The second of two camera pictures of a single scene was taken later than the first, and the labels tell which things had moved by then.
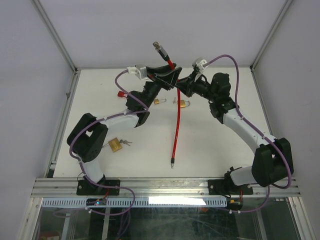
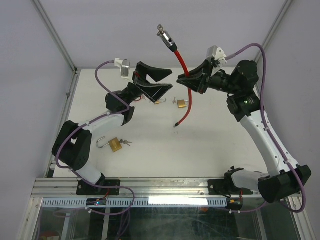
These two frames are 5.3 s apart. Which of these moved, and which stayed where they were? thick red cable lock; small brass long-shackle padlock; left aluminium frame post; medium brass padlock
Moved: thick red cable lock
Stayed: small brass long-shackle padlock; medium brass padlock; left aluminium frame post
